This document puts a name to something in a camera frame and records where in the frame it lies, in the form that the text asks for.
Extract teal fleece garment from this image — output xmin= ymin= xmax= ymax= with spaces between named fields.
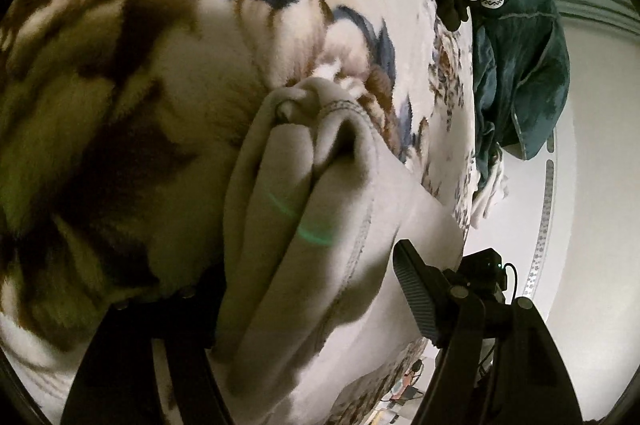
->
xmin=472 ymin=0 xmax=571 ymax=162

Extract floral fleece blanket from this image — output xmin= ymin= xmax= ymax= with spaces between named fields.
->
xmin=0 ymin=0 xmax=477 ymax=425

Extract beige fleece garment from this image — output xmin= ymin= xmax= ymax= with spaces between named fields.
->
xmin=210 ymin=75 xmax=469 ymax=425

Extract white crumpled cloth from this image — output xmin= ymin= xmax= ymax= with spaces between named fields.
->
xmin=472 ymin=149 xmax=509 ymax=220

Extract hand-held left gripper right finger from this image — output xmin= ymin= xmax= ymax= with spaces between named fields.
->
xmin=392 ymin=238 xmax=587 ymax=425

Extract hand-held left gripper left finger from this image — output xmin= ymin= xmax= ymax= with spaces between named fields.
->
xmin=60 ymin=264 xmax=234 ymax=425

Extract white perforated strip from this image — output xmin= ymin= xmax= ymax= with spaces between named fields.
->
xmin=522 ymin=130 xmax=557 ymax=306

